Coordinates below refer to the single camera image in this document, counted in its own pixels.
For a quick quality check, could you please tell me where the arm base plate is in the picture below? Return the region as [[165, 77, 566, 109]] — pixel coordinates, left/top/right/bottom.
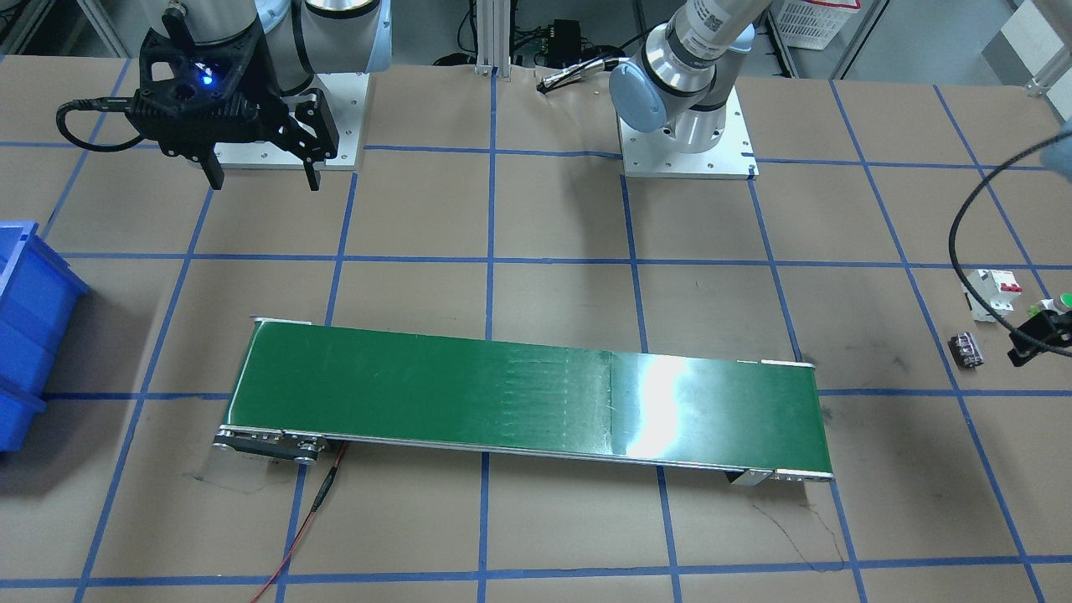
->
[[200, 73, 371, 171], [619, 87, 760, 180]]

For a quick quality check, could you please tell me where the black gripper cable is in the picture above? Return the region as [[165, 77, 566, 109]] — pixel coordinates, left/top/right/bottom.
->
[[948, 138, 1072, 359], [56, 98, 160, 153]]

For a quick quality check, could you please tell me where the white basket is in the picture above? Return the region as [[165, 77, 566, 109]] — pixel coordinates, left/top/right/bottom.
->
[[772, 1, 861, 52]]

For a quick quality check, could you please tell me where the green conveyor belt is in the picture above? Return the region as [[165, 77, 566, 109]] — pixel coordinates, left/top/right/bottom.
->
[[214, 319, 833, 486]]

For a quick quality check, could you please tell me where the brown cylindrical capacitor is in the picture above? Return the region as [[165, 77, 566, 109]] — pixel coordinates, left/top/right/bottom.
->
[[946, 332, 985, 369]]

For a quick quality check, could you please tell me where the blue plastic bin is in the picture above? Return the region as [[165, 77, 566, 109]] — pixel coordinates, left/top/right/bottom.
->
[[1, 221, 89, 453]]

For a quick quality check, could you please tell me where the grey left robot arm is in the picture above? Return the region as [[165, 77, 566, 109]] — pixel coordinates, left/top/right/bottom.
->
[[610, 1, 1069, 367]]

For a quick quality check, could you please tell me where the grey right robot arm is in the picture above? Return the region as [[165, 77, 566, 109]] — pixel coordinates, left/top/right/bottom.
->
[[123, 1, 392, 191]]

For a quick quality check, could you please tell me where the aluminium frame post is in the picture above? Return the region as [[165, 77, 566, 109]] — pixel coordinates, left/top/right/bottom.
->
[[475, 0, 513, 80]]

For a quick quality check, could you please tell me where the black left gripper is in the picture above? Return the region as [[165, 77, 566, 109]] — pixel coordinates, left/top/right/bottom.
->
[[1008, 310, 1071, 367]]

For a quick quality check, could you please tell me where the green push button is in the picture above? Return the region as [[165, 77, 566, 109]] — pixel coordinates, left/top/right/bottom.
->
[[1027, 291, 1071, 329]]

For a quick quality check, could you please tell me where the white circuit breaker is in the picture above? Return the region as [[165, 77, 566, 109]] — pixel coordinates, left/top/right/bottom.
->
[[961, 270, 1023, 323]]

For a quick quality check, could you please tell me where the red black conveyor cable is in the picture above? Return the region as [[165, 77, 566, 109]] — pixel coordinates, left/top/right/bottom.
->
[[250, 441, 351, 603]]

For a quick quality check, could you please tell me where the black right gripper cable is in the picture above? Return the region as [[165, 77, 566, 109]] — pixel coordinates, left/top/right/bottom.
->
[[56, 98, 160, 153]]

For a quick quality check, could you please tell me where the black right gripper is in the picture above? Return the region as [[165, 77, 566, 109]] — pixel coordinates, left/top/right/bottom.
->
[[126, 28, 338, 192]]

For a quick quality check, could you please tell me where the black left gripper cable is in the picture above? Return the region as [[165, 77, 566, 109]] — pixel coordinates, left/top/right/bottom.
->
[[948, 138, 1072, 359]]

